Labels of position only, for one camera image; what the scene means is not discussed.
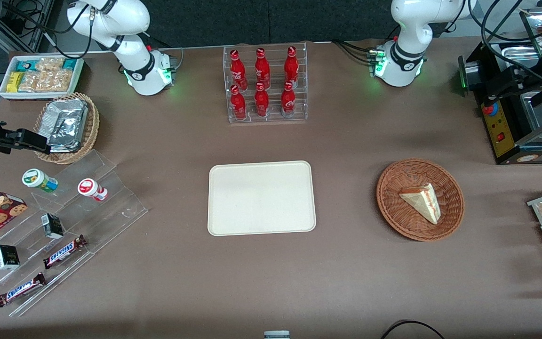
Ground triangular sandwich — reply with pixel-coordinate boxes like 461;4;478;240
399;183;441;225

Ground light wicker basket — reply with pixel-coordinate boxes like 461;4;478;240
33;93;100;164

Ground brown round wicker basket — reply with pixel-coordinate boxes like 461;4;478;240
376;158;465;242

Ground cream plastic tray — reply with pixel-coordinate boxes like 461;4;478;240
207;161;317;236

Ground green lid snack cup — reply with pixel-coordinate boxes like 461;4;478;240
22;169;58;194

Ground black food warmer cabinet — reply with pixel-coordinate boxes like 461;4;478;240
458;0;542;164

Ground silver foil pouch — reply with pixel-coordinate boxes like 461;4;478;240
47;118;87;153
47;99;88;124

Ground white rectangular snack bin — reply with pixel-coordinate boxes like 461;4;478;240
0;56;85;100

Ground clear bag of crackers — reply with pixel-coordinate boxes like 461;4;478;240
36;57;64;73
36;70;73;92
18;72;41;92

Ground red lid snack cup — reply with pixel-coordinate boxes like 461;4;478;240
78;178;108;202

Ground small black carton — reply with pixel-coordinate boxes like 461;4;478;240
0;245;20;270
41;213;64;239

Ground brown Snickers bar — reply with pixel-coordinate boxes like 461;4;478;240
0;272;47;307
43;234;87;269

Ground clear acrylic stepped shelf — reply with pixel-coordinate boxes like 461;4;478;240
0;150;149;317

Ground black equipment rack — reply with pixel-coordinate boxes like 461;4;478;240
0;0;57;52

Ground red cola bottle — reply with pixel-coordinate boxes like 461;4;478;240
284;46;300;89
254;82;270;118
230;85;247;121
255;48;271;90
281;81;296;118
230;49;248;91

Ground clear acrylic bottle rack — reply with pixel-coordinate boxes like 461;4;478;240
223;42;308;124

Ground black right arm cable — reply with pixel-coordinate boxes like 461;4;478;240
0;0;112;60

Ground black left base cables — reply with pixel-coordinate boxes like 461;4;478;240
332;40;378;65

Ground black looped floor cable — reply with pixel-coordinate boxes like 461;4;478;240
381;320;446;339

